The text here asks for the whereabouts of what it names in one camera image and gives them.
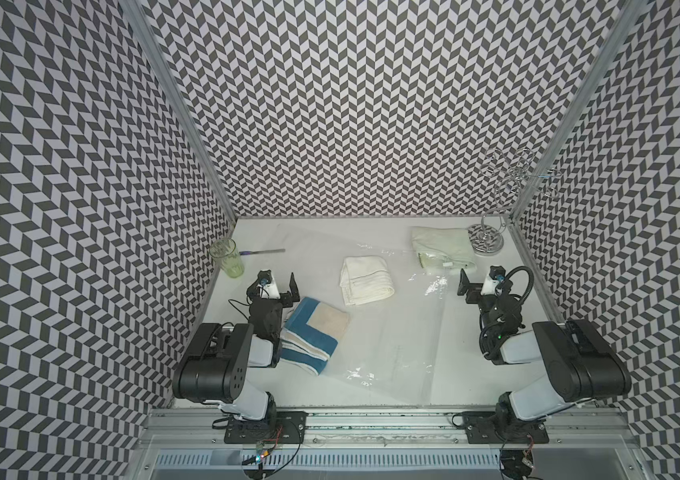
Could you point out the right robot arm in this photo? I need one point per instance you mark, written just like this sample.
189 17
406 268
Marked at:
580 365

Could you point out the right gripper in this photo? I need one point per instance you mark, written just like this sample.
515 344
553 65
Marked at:
474 288

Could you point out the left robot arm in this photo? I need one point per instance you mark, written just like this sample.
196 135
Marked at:
214 367

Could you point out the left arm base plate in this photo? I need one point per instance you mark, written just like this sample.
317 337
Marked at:
265 427

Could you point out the purple handled utensil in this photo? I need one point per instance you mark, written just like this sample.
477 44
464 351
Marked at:
261 252

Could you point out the white towel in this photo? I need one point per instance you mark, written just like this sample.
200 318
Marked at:
365 279

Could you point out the aluminium front rail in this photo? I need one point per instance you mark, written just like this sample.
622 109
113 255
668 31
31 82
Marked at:
394 427

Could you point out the blue and beige towel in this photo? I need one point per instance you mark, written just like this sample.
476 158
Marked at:
312 334

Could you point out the clear plastic vacuum bag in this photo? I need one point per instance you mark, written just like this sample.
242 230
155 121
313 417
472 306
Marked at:
390 346

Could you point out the green glass cup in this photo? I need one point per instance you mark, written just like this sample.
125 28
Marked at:
226 256

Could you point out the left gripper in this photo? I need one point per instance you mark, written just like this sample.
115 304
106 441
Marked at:
286 298

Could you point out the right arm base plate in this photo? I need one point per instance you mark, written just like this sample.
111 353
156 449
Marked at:
497 429

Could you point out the chrome wire mug stand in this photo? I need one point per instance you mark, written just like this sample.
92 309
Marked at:
511 172

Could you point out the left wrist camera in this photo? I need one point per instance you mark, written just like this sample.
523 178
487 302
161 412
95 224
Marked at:
266 286

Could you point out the pale green folded towel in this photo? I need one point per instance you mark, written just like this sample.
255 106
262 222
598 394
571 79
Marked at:
444 250

